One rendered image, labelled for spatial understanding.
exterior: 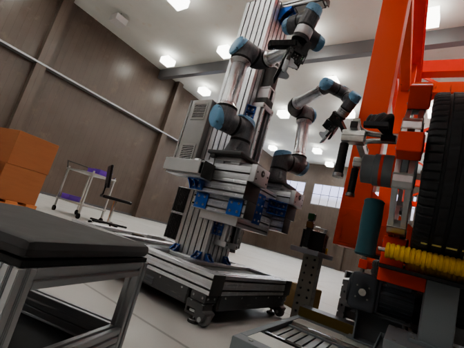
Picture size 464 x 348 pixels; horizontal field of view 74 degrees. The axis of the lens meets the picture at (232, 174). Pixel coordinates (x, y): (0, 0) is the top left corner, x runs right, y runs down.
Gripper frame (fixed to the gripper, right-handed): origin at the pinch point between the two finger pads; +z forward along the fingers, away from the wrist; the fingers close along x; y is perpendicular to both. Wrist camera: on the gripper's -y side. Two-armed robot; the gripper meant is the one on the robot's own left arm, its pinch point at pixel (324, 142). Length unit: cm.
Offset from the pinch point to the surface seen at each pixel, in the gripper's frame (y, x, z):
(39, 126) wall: 828, -263, 644
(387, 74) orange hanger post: -1, -27, -50
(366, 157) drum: -29, 57, -26
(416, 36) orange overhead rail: 30, -218, -79
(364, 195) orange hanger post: -39.9, 14.4, 4.9
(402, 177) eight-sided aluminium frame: -43, 81, -36
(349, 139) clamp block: -20, 68, -31
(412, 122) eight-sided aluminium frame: -33, 71, -50
